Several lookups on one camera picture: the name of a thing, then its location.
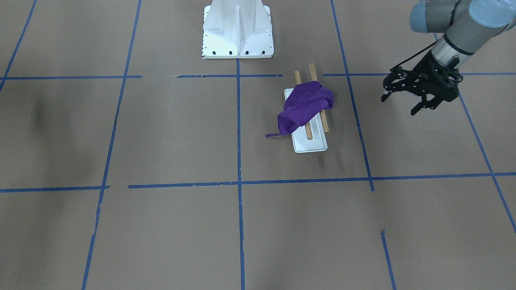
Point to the wooden rack bar upper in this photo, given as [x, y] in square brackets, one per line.
[323, 115]

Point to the purple towel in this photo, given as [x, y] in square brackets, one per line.
[304, 102]

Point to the wooden rack bar lower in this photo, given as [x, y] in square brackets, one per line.
[307, 126]

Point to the white towel rack base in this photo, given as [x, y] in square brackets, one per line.
[300, 142]

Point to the wooden rack bar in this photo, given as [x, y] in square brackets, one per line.
[307, 126]
[323, 115]

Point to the white column pedestal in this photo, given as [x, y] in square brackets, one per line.
[237, 29]

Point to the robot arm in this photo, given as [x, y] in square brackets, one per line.
[465, 27]

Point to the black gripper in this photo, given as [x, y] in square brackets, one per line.
[424, 69]

